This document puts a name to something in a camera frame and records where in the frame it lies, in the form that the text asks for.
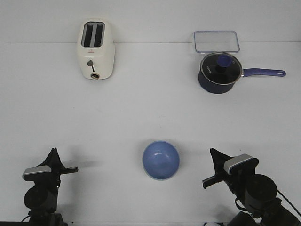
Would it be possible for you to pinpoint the blue bowl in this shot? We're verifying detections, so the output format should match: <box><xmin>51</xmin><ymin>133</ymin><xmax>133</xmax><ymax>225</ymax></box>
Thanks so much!
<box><xmin>143</xmin><ymin>141</ymin><xmax>180</xmax><ymax>180</ymax></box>

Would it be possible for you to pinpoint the dark blue saucepan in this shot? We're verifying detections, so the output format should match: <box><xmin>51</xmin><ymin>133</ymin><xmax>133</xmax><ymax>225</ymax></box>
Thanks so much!
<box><xmin>198</xmin><ymin>52</ymin><xmax>286</xmax><ymax>94</ymax></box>

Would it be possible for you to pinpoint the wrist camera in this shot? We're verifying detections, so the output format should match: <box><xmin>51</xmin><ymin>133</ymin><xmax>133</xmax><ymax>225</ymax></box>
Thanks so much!
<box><xmin>223</xmin><ymin>154</ymin><xmax>259</xmax><ymax>175</ymax></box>
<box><xmin>22</xmin><ymin>165</ymin><xmax>52</xmax><ymax>181</ymax></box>

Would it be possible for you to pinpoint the green bowl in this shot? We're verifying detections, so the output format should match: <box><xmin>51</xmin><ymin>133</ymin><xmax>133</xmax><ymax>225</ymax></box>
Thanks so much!
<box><xmin>142</xmin><ymin>140</ymin><xmax>180</xmax><ymax>181</ymax></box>

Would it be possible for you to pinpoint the clear plastic food container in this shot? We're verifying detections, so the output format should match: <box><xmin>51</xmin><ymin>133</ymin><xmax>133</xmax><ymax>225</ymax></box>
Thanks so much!
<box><xmin>193</xmin><ymin>31</ymin><xmax>240</xmax><ymax>54</ymax></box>

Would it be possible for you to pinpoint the cream white toaster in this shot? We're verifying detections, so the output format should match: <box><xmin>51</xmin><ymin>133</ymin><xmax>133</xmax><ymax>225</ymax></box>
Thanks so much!
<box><xmin>77</xmin><ymin>19</ymin><xmax>115</xmax><ymax>80</ymax></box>

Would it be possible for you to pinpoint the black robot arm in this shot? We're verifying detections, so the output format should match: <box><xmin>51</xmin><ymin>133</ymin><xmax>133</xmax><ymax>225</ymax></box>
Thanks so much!
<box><xmin>202</xmin><ymin>148</ymin><xmax>301</xmax><ymax>226</ymax></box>
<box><xmin>22</xmin><ymin>148</ymin><xmax>79</xmax><ymax>226</ymax></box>

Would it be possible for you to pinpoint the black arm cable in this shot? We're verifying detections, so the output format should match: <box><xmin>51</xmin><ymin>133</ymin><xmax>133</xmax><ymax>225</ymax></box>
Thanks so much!
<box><xmin>276</xmin><ymin>188</ymin><xmax>301</xmax><ymax>218</ymax></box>

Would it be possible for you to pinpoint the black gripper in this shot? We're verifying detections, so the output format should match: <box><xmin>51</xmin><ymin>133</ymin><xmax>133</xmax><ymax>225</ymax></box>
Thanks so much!
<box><xmin>202</xmin><ymin>148</ymin><xmax>244</xmax><ymax>197</ymax></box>
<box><xmin>35</xmin><ymin>148</ymin><xmax>79</xmax><ymax>188</ymax></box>

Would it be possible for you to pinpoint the glass pot lid blue knob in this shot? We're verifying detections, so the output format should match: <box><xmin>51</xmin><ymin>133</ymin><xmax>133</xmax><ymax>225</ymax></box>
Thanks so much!
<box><xmin>200</xmin><ymin>52</ymin><xmax>243</xmax><ymax>85</ymax></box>

